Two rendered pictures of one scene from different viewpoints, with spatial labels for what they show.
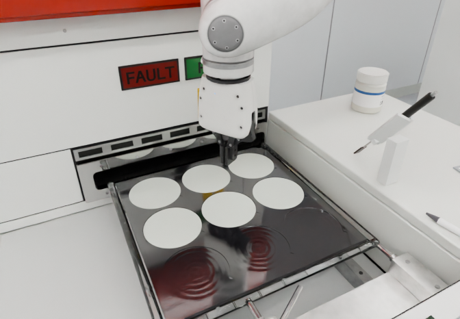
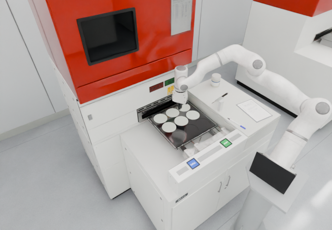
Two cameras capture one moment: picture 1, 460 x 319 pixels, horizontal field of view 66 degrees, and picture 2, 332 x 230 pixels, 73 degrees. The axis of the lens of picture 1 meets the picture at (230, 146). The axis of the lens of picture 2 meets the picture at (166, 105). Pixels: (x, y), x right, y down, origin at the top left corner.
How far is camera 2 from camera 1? 0.98 m
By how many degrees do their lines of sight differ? 12
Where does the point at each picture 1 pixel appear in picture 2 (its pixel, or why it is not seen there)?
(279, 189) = (192, 113)
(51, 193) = (131, 121)
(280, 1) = (195, 81)
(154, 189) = (159, 117)
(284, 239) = (196, 127)
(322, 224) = (204, 122)
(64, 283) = (144, 143)
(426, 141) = (230, 96)
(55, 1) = (141, 78)
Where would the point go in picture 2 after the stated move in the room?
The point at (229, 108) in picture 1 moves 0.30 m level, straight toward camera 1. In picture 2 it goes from (181, 97) to (191, 129)
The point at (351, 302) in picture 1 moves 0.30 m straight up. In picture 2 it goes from (212, 138) to (218, 104)
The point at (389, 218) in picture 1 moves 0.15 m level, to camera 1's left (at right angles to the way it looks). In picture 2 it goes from (220, 119) to (199, 121)
